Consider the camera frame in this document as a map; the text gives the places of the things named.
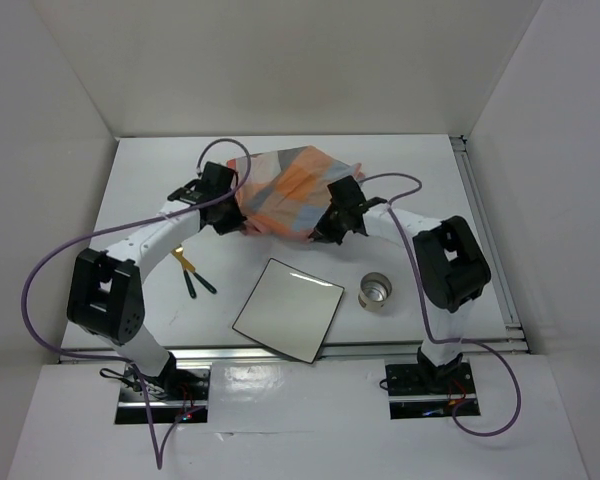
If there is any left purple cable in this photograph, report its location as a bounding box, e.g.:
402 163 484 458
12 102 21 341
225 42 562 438
19 138 254 470

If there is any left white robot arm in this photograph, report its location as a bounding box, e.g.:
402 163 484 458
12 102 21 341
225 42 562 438
67 162 246 399

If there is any gold fork green handle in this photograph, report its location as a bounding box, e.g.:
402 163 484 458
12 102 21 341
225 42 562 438
171 245 197 299

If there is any beige metal cup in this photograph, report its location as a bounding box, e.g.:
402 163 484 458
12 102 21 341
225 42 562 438
358 272 393 312

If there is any square white plate black rim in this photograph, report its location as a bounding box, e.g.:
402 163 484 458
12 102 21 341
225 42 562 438
232 258 345 364

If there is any gold knife green handle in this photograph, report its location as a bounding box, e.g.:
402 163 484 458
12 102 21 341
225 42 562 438
185 257 217 294

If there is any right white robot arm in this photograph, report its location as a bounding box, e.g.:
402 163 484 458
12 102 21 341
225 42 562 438
311 176 491 392

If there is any checkered orange blue cloth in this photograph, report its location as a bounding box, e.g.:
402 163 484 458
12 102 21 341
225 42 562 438
226 146 364 242

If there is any aluminium rail right side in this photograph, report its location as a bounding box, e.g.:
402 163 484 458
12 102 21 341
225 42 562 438
449 136 529 351

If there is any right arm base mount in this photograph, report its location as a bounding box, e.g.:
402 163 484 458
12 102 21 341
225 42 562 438
378 362 481 420

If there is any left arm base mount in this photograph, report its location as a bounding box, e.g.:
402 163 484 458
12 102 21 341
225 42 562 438
99 366 211 425

